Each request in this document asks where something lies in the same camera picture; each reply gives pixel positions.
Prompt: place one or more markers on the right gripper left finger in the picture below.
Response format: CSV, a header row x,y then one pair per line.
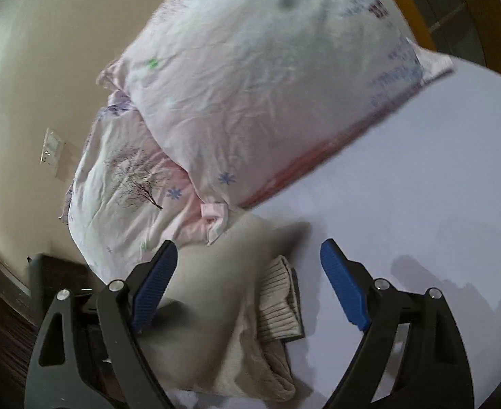
x,y
86,354

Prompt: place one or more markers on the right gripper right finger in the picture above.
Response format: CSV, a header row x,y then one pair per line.
x,y
434,371

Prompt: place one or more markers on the beige cable-knit sweater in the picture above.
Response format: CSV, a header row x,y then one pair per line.
x,y
221,326

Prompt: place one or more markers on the dark wooden nightstand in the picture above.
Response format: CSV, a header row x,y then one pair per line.
x,y
20,306

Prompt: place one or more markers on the lavender bed sheet mattress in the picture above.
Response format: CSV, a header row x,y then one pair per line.
x,y
417,200

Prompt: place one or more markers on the pink floral pillow left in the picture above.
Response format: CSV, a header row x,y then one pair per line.
x,y
127,197

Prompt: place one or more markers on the pink floral pillow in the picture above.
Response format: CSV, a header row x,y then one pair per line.
x,y
127,197
247,95

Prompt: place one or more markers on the pink floral pillow right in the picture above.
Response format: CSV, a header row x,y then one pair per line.
x,y
247,95

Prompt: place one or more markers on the white wall switch plate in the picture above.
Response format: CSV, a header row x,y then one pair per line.
x,y
51,149

